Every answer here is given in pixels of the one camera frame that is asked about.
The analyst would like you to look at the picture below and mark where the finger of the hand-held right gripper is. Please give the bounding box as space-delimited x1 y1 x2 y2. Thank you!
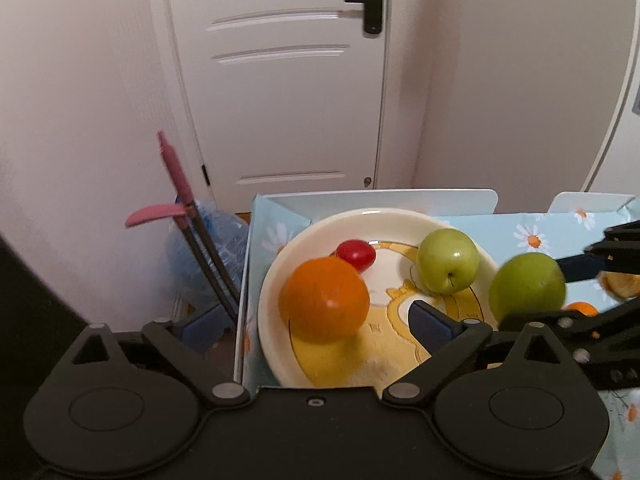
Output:
555 222 640 282
499 297 640 391

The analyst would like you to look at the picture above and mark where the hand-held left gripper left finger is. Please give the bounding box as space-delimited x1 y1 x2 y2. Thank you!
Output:
70 302 252 411

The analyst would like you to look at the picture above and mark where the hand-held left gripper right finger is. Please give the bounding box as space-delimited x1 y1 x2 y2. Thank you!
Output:
381 300 571 409

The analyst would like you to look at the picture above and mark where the yellow red apple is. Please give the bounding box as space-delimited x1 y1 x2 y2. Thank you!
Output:
600 270 640 302

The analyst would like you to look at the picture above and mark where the green apple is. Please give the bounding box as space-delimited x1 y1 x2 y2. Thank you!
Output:
416 228 480 295
488 252 567 328

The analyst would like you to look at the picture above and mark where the large orange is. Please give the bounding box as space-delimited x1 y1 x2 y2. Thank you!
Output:
278 256 371 343

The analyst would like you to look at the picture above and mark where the cream cartoon print plate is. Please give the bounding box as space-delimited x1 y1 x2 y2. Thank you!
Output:
257 207 501 388

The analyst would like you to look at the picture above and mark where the blue daisy print tablecloth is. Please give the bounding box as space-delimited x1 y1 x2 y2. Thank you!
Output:
234 194 640 480

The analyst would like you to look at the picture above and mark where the white chair back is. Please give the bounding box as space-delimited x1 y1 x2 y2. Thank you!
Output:
255 189 499 217
547 191 636 214

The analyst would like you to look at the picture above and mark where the blue water bottle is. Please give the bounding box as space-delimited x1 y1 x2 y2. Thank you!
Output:
165 199 251 306

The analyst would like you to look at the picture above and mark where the red cherry tomato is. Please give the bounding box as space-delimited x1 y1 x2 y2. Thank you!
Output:
335 240 377 273

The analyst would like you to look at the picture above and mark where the white panelled door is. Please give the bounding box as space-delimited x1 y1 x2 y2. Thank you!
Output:
162 0 391 213

